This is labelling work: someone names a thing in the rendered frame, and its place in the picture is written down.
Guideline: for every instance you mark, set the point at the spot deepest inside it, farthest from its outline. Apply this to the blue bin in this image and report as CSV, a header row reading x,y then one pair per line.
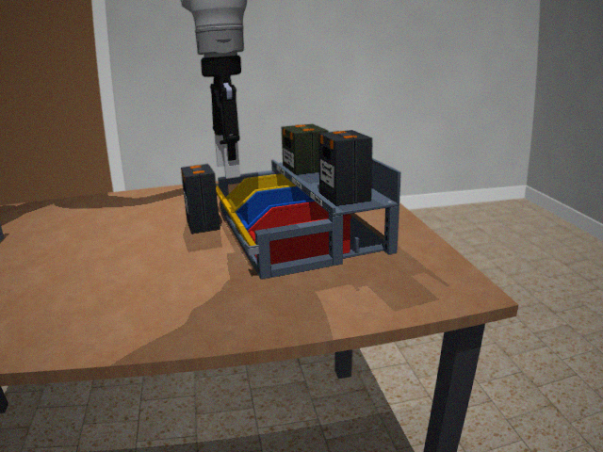
x,y
261,201

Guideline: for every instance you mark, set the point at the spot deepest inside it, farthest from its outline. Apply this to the grey metal bin shelf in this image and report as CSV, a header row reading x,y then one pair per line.
x,y
385,194

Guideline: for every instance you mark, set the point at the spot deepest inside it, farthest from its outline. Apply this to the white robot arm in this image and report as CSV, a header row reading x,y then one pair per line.
x,y
219,26

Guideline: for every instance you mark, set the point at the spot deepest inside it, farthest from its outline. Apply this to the yellow bar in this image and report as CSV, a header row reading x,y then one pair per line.
x,y
235,218

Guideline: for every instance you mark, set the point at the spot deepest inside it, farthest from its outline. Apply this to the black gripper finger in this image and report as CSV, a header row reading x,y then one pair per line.
x,y
217,130
228,117

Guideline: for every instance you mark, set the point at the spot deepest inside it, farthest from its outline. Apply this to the yellow open bin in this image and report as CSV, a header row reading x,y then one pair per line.
x,y
240,194

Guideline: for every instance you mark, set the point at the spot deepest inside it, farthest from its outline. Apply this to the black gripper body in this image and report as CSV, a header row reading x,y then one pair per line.
x,y
221,68

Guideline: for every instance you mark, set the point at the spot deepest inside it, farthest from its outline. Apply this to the red open bin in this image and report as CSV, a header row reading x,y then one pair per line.
x,y
300,247

